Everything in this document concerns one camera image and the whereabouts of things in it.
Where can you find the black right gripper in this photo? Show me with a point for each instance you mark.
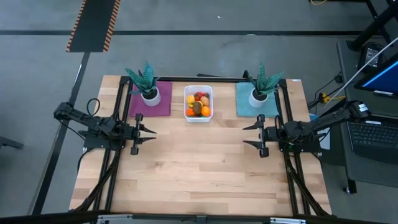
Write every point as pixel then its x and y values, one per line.
pixel 270 133

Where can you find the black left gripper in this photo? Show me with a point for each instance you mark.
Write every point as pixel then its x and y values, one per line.
pixel 132 133

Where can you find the ridged orange toy fruit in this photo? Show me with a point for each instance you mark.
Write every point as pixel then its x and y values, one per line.
pixel 190 112

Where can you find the orange toy tangerine with leaf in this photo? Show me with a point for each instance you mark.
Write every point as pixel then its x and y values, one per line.
pixel 206 111

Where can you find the yellow toy lemon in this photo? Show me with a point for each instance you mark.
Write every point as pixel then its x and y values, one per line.
pixel 190 99

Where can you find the brown toy kiwi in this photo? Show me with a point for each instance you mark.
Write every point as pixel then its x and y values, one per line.
pixel 197 107

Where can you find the tan toy potato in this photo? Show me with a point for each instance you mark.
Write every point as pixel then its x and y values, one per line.
pixel 205 100

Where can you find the small red toy strawberry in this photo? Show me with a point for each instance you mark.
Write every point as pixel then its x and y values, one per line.
pixel 206 95

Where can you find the large red toy strawberry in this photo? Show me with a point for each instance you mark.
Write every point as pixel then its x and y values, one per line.
pixel 200 94

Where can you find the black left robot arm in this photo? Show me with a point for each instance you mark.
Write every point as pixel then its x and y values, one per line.
pixel 93 124

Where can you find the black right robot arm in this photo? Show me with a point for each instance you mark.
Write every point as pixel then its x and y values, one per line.
pixel 323 123

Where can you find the teal cloth mat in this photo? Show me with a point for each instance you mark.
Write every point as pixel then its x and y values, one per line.
pixel 241 99

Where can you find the purple cloth mat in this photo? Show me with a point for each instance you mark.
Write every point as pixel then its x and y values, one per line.
pixel 164 93

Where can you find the snake plant in white pot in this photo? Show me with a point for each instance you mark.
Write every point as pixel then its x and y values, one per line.
pixel 264 82
pixel 144 79

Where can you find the white perforated plastic basket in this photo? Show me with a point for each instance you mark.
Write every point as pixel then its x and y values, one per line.
pixel 199 119

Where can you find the grey side cart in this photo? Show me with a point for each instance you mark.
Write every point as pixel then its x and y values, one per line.
pixel 367 174

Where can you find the black hazard-striped floor mat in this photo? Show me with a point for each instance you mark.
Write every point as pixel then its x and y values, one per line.
pixel 93 25

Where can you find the white rod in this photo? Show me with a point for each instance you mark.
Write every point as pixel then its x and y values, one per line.
pixel 360 70

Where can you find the dark laptop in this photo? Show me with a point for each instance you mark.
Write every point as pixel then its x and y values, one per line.
pixel 379 137

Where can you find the black chair base leg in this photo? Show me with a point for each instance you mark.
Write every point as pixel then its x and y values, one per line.
pixel 9 142

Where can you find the black power adapter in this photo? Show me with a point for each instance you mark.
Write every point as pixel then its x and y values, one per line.
pixel 370 57

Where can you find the monitor with blue screen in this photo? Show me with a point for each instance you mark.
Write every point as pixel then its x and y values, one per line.
pixel 384 79

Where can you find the black desk leg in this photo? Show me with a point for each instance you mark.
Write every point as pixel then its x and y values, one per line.
pixel 373 26

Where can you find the black aluminium rig frame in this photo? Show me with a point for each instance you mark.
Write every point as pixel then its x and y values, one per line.
pixel 217 79

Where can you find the metal front rail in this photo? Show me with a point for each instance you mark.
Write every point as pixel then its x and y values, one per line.
pixel 199 219

